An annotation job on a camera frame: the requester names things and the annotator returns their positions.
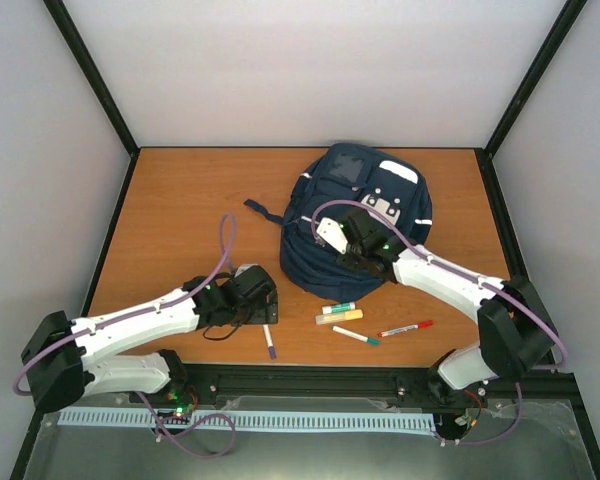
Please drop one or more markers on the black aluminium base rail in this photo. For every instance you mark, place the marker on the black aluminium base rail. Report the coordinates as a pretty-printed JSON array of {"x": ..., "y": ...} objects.
[{"x": 402, "y": 387}]

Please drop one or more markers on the black frame post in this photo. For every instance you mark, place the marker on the black frame post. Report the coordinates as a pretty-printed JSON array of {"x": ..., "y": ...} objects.
[
  {"x": 550, "y": 46},
  {"x": 80, "y": 52}
]

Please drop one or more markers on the purple cap marker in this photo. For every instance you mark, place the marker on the purple cap marker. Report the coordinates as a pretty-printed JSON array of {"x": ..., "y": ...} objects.
[{"x": 269, "y": 342}]

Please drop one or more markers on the teal cap marker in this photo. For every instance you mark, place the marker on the teal cap marker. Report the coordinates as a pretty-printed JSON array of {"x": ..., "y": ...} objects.
[{"x": 355, "y": 335}]

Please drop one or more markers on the yellow highlighter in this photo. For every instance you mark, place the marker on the yellow highlighter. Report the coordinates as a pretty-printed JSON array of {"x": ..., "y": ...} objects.
[{"x": 332, "y": 318}]

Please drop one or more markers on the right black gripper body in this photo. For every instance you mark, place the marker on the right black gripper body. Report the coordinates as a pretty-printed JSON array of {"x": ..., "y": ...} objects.
[{"x": 357, "y": 254}]

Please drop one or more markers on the red cap marker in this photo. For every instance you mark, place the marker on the red cap marker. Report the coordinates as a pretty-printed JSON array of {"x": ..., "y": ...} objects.
[{"x": 405, "y": 329}]

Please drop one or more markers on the light blue cable duct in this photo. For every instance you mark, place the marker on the light blue cable duct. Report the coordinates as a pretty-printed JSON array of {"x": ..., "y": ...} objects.
[{"x": 263, "y": 421}]

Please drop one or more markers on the navy blue backpack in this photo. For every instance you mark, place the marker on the navy blue backpack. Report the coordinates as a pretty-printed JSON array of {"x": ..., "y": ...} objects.
[{"x": 342, "y": 211}]

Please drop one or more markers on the green white glue stick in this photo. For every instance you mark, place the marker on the green white glue stick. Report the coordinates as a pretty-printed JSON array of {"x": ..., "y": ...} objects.
[{"x": 338, "y": 308}]

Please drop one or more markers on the small circuit board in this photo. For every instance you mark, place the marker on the small circuit board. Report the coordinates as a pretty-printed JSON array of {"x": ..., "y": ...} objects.
[{"x": 184, "y": 403}]

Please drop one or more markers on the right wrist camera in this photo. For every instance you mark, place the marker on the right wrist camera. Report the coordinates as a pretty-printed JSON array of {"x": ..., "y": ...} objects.
[{"x": 331, "y": 233}]

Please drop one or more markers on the left black frame post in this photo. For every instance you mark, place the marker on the left black frame post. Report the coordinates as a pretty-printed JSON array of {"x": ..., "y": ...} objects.
[{"x": 80, "y": 52}]

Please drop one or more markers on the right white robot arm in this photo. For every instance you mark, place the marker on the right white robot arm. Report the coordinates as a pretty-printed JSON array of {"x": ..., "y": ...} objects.
[{"x": 515, "y": 331}]

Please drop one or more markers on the right black frame post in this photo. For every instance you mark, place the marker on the right black frame post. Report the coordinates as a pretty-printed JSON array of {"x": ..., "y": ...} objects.
[{"x": 550, "y": 46}]

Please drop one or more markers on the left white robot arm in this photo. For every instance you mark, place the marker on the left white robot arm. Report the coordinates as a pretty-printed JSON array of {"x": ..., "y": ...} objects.
[{"x": 66, "y": 360}]

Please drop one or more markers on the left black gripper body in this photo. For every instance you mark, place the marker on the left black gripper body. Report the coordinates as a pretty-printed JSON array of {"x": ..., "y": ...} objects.
[{"x": 248, "y": 315}]

